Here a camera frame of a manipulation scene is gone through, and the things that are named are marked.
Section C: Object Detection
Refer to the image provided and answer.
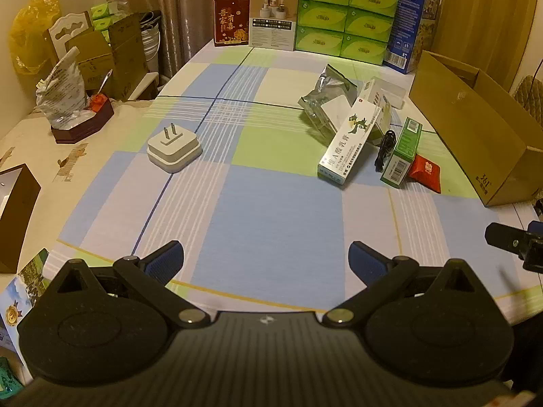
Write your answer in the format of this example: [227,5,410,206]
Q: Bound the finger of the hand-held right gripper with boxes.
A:
[485,220,543,273]

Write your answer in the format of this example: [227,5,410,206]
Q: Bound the tall brown carton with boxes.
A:
[108,13,150,102]

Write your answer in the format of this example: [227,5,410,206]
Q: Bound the red gift box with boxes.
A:
[213,0,251,47]

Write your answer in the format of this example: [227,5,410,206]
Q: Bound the white product box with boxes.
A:
[248,0,300,52]

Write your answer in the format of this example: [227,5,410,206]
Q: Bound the white medicine box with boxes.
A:
[358,80,394,145]

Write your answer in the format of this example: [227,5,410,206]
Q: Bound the stack of green tissue boxes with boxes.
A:
[294,0,400,66]

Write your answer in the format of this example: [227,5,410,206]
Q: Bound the white bucket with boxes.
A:
[139,9,163,74]

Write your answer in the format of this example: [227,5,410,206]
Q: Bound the white pad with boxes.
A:
[298,89,356,136]

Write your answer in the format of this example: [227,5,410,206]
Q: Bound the printed picture card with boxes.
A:
[0,248,52,350]

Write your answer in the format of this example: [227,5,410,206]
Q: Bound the white cut-out cardboard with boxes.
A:
[42,11,93,65]

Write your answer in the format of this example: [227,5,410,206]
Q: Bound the clear plastic bag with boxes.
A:
[35,46,93,130]

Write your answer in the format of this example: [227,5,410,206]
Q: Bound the clear plastic box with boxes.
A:
[373,77,408,110]

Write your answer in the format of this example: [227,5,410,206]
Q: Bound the thin metal stick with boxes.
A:
[95,69,114,96]

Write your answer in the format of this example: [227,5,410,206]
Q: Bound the green tissue packs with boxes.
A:
[90,1,130,31]

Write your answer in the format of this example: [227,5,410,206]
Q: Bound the dark red wooden box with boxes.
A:
[50,99,115,144]

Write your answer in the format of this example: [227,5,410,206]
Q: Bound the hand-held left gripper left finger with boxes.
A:
[54,240,209,329]

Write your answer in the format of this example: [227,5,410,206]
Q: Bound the red packet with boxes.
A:
[408,155,442,194]

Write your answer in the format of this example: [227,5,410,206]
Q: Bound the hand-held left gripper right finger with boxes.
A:
[321,240,485,328]

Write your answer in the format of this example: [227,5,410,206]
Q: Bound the small brown carton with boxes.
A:
[63,30,114,91]

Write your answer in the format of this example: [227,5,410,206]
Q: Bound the brown cardboard box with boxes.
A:
[408,50,543,208]

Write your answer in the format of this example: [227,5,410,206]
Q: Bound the beige patterned tablecloth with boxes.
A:
[0,97,158,272]

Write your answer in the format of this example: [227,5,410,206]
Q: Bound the black audio cable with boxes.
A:
[374,131,397,173]

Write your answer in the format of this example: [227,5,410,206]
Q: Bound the quilted chair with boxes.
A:
[511,74,543,129]

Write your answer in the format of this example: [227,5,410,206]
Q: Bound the small green box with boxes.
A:
[379,117,424,188]

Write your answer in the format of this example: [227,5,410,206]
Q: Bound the long white ointment box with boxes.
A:
[317,98,385,186]

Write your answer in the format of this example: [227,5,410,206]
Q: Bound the beige curtains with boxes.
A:
[104,0,304,79]

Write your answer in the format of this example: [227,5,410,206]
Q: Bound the black charger cable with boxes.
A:
[505,57,543,94]

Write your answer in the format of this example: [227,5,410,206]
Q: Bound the blue milk carton box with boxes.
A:
[383,0,442,74]

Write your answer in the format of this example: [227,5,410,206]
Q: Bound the white power adapter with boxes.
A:
[147,123,203,174]

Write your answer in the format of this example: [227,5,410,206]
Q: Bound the yellow plastic bag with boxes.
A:
[9,0,62,78]

